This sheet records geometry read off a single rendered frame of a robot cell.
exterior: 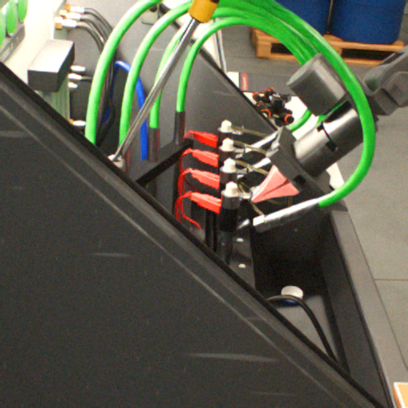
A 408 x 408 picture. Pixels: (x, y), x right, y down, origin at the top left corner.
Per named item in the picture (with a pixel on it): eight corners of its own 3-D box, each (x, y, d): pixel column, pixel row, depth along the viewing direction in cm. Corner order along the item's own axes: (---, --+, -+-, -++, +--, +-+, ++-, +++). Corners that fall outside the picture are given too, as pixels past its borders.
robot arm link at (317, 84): (422, 86, 92) (398, 86, 100) (364, 17, 89) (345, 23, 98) (354, 151, 92) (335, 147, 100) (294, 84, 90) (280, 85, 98)
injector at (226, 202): (242, 317, 113) (256, 198, 103) (210, 315, 112) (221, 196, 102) (241, 307, 115) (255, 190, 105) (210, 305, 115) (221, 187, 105)
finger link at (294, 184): (235, 166, 106) (282, 127, 102) (268, 200, 108) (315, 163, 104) (225, 186, 100) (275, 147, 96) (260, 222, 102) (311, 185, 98)
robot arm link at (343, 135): (383, 132, 93) (385, 117, 98) (349, 92, 91) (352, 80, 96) (342, 163, 96) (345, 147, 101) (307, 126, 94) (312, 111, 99)
